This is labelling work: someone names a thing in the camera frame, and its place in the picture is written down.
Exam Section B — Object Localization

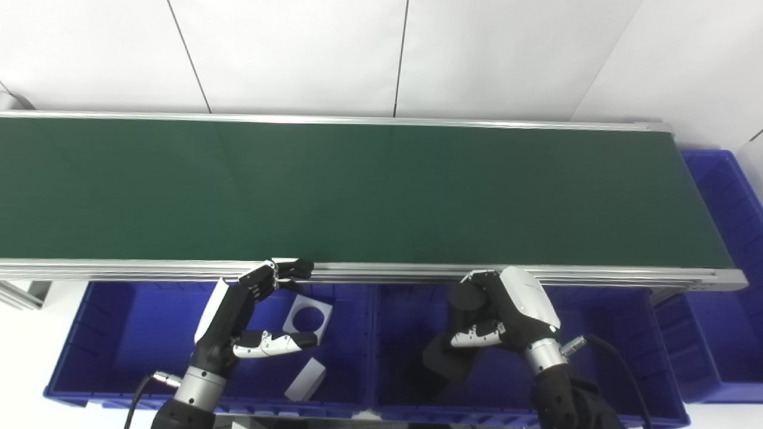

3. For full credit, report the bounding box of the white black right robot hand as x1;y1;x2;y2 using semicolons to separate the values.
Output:
448;266;562;358

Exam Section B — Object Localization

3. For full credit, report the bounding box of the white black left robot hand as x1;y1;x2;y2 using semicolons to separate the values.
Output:
190;258;319;378

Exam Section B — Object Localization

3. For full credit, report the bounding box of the black cylinder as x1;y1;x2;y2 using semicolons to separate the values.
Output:
408;279;501;401

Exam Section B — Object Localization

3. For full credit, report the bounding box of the blue plastic bin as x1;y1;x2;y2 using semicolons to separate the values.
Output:
370;283;691;429
44;280;376;418
653;149;763;405

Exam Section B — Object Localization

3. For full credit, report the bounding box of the white rectangular block part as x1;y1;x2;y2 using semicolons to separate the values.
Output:
284;357;327;402

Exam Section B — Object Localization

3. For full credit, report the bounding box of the green conveyor belt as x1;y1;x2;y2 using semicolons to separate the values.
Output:
0;110;749;293

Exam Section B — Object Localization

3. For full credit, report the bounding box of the aluminium conveyor leg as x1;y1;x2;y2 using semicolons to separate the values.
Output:
0;280;52;311

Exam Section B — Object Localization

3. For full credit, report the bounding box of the white square plate with hole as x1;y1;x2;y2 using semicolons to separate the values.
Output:
282;294;334;346

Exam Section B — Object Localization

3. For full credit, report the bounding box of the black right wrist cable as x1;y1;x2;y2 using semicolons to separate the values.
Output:
560;334;654;429

